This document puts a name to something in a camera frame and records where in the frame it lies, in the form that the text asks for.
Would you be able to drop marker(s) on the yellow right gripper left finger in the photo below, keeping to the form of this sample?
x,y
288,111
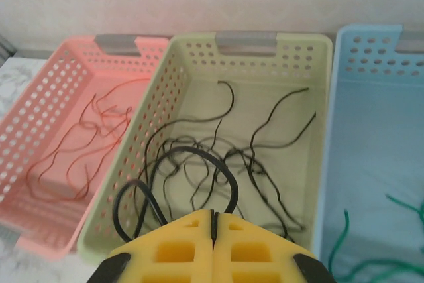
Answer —
x,y
172,256

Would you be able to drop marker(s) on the pink perforated plastic basket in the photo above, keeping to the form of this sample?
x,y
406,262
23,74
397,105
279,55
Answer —
x,y
39,97

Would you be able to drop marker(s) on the blue perforated plastic basket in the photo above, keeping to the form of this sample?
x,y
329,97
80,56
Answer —
x,y
364,130

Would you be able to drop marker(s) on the aluminium frame post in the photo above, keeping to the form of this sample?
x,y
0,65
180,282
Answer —
x,y
5,47

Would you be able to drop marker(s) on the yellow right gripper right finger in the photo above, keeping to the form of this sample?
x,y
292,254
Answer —
x,y
258,256

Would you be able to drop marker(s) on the green perforated plastic basket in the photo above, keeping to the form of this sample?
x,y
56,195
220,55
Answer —
x,y
251,71

